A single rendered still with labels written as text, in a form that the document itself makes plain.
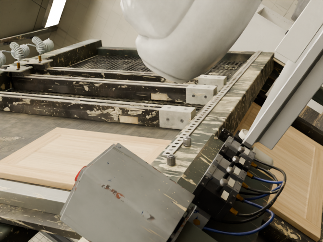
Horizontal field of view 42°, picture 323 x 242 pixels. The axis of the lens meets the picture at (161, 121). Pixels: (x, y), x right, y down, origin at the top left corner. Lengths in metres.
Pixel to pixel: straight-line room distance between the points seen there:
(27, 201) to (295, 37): 0.78
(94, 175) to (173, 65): 0.24
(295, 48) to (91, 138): 0.98
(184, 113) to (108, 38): 5.81
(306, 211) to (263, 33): 3.30
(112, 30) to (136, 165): 6.54
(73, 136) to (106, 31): 5.81
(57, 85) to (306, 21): 1.67
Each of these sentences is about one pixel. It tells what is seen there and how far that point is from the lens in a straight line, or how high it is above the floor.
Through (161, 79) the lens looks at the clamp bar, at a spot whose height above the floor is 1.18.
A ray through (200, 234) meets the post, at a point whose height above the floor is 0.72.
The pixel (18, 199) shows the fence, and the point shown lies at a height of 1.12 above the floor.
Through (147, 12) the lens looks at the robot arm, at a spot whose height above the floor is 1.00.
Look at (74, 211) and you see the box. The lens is 0.71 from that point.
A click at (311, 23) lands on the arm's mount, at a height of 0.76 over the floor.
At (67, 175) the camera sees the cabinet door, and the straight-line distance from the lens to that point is 1.25.
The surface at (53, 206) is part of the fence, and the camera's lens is 1.10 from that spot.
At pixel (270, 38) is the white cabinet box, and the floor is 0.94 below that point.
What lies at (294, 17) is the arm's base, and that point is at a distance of 0.73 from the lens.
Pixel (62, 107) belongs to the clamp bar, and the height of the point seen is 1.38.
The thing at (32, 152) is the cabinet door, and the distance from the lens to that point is 1.45.
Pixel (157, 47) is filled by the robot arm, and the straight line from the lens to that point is 0.74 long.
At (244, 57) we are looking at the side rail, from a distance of 2.72.
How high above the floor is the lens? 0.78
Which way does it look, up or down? 8 degrees up
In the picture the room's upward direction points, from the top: 56 degrees counter-clockwise
